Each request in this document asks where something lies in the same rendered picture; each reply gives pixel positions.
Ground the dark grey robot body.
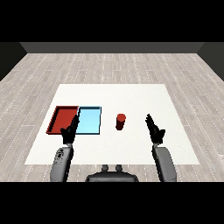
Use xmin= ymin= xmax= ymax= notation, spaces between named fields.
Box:
xmin=85 ymin=164 xmax=140 ymax=183

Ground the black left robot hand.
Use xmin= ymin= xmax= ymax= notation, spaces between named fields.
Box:
xmin=59 ymin=114 xmax=81 ymax=147

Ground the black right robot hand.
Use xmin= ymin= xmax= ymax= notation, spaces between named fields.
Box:
xmin=145 ymin=113 xmax=166 ymax=146

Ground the red can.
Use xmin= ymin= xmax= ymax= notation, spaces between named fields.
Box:
xmin=115 ymin=113 xmax=127 ymax=131

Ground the light blue shallow open box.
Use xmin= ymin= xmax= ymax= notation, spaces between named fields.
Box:
xmin=74 ymin=106 xmax=102 ymax=136

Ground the red shallow open box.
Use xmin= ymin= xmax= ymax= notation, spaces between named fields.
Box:
xmin=45 ymin=105 xmax=80 ymax=136

